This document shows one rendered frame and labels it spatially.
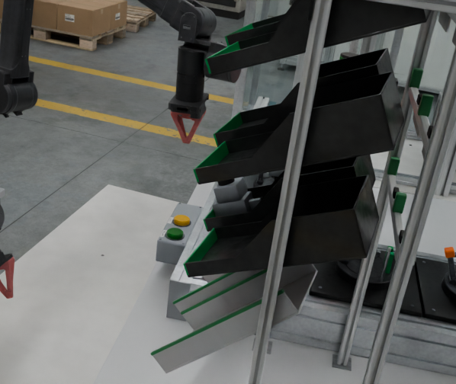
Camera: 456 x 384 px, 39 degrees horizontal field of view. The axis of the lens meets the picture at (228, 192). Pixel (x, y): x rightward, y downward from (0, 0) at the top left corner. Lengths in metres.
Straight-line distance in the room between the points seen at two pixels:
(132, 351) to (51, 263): 0.37
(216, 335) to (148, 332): 0.39
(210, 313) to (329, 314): 0.31
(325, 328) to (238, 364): 0.20
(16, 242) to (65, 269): 1.77
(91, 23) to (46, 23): 0.51
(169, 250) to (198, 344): 0.51
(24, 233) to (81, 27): 3.70
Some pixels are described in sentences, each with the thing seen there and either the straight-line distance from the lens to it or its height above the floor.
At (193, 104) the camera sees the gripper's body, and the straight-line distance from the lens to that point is 1.31.
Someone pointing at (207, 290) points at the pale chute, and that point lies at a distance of 1.19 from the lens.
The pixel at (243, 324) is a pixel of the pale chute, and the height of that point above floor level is 1.14.
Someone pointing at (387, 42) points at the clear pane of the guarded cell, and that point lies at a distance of 2.69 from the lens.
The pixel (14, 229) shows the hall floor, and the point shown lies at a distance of 3.47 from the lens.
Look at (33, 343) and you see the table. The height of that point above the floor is 0.86.
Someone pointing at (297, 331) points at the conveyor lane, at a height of 0.89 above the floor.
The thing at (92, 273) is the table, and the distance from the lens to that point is 1.58.
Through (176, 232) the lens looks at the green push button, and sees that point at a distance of 1.54.
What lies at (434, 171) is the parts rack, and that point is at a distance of 0.84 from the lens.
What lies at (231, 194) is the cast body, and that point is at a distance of 1.13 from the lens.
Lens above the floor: 1.75
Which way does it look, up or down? 26 degrees down
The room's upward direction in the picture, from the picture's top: 8 degrees clockwise
